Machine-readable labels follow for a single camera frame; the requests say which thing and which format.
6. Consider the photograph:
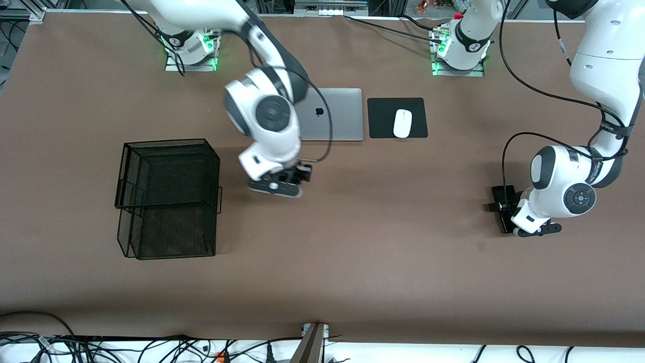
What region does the black slab phone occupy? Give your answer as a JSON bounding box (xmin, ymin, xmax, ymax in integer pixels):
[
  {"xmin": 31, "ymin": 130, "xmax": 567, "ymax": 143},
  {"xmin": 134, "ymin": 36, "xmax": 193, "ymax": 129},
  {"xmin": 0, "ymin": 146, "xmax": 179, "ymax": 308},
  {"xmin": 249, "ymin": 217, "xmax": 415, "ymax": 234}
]
[{"xmin": 492, "ymin": 185, "xmax": 519, "ymax": 234}]

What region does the silver laptop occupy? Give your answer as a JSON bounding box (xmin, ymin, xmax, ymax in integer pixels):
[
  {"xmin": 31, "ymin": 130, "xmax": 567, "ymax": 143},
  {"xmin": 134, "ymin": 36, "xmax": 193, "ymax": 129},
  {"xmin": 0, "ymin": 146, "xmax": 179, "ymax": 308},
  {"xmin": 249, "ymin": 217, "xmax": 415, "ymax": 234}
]
[{"xmin": 295, "ymin": 88, "xmax": 364, "ymax": 142}]

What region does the black mouse pad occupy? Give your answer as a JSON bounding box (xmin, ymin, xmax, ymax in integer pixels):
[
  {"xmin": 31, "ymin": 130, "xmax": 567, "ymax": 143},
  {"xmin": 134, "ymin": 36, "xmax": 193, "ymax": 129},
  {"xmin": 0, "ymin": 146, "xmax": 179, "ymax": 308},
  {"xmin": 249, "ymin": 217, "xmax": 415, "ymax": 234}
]
[{"xmin": 367, "ymin": 97, "xmax": 429, "ymax": 139}]

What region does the white computer mouse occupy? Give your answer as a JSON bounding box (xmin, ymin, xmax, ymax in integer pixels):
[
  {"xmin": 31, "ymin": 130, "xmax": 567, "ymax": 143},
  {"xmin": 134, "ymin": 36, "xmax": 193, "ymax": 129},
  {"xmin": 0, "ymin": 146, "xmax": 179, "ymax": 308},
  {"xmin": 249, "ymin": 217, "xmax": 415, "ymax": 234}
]
[{"xmin": 393, "ymin": 109, "xmax": 413, "ymax": 139}]

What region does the black mesh two-tier tray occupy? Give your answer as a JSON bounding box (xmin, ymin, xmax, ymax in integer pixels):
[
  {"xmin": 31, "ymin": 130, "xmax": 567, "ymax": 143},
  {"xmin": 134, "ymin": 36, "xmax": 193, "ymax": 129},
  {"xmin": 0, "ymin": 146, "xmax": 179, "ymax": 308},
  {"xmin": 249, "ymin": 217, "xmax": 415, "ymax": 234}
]
[{"xmin": 114, "ymin": 139, "xmax": 223, "ymax": 261}]

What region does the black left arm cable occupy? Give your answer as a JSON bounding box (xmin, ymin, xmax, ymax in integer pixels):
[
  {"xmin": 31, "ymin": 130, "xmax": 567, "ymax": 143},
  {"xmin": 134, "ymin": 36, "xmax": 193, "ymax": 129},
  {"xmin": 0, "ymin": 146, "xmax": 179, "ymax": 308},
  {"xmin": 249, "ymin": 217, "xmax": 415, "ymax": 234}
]
[{"xmin": 498, "ymin": 0, "xmax": 630, "ymax": 202}]

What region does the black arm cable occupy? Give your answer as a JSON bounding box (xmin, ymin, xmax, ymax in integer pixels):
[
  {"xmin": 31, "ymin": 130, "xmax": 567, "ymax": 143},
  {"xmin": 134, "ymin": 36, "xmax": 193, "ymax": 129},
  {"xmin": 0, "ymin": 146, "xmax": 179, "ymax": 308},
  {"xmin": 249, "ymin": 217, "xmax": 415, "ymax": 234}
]
[
  {"xmin": 498, "ymin": 0, "xmax": 630, "ymax": 202},
  {"xmin": 118, "ymin": 0, "xmax": 334, "ymax": 163}
]

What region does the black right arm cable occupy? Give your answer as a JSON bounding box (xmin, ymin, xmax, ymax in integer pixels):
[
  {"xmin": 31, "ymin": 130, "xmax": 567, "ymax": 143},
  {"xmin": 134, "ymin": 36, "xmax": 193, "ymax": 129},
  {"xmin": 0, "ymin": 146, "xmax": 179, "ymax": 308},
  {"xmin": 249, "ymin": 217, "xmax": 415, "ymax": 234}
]
[{"xmin": 118, "ymin": 0, "xmax": 334, "ymax": 163}]

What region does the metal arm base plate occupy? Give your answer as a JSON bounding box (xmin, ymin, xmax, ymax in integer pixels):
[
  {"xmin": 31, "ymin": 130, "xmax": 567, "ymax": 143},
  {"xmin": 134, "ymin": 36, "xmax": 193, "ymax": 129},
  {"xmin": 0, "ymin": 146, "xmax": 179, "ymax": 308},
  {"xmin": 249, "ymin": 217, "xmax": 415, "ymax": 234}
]
[
  {"xmin": 430, "ymin": 26, "xmax": 486, "ymax": 77},
  {"xmin": 165, "ymin": 29, "xmax": 219, "ymax": 72}
]

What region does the black table cable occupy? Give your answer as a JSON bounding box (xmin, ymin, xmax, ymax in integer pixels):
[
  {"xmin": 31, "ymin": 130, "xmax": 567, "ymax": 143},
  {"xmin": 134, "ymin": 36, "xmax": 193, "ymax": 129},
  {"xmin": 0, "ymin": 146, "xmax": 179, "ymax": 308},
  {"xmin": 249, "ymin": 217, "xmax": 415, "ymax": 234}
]
[{"xmin": 344, "ymin": 15, "xmax": 444, "ymax": 43}]

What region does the metal table bracket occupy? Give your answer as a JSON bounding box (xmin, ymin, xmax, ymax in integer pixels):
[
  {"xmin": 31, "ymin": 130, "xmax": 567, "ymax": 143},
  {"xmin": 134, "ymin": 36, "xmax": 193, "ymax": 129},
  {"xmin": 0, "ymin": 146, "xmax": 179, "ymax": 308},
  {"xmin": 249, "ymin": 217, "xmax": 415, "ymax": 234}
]
[{"xmin": 290, "ymin": 323, "xmax": 331, "ymax": 363}]

